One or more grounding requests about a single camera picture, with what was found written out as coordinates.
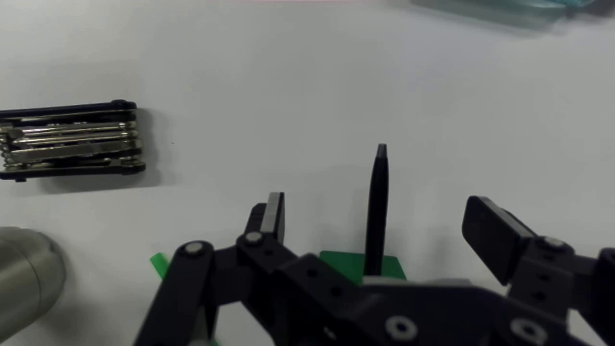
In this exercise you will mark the stainless steel water bottle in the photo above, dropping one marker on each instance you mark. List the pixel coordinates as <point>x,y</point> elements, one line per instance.
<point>32,276</point>

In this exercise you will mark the green straw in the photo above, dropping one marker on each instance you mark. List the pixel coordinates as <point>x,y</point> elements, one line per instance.
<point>160,261</point>

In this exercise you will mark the green block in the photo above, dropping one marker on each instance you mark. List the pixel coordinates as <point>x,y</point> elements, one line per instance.
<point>351,265</point>

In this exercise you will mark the black pen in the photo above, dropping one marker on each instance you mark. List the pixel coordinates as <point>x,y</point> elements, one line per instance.
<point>378,213</point>

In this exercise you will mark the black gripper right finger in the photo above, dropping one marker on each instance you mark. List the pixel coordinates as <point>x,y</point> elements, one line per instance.
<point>543,273</point>

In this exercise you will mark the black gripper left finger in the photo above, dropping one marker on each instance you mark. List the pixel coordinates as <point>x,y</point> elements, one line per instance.
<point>201,278</point>

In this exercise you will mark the black folding multi-tool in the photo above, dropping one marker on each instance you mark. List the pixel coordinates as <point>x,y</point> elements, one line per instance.
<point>60,140</point>

